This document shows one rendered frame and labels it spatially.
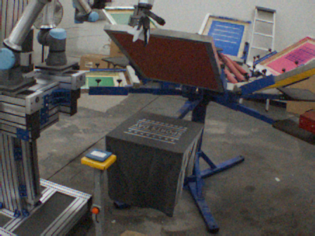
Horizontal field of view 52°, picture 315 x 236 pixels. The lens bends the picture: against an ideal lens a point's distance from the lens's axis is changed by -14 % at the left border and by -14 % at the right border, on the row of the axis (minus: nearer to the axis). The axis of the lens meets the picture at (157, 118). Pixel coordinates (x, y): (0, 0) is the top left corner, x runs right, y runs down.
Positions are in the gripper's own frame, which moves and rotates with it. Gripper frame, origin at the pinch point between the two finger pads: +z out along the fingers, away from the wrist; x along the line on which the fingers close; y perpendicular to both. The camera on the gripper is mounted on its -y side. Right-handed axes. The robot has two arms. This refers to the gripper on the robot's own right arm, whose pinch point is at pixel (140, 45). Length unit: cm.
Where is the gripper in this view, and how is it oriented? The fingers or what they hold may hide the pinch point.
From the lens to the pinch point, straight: 167.6
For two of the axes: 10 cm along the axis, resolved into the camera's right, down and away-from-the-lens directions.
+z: -1.8, 9.8, 0.7
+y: -9.4, -1.9, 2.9
